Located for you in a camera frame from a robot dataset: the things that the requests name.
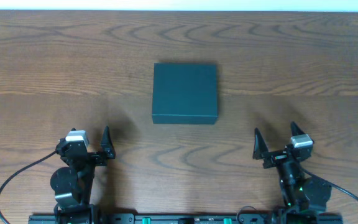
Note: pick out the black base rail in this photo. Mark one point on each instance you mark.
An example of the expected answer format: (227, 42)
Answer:
(128, 218)

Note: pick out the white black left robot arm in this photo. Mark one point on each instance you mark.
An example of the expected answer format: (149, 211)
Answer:
(72, 184)

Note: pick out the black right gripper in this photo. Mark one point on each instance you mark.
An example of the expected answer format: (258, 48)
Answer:
(279, 157)

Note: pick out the black gift box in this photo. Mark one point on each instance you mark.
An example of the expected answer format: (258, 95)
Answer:
(185, 93)

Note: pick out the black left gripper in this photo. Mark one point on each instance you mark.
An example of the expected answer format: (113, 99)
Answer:
(91, 156)

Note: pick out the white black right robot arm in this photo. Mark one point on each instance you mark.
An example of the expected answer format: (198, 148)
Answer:
(304, 198)

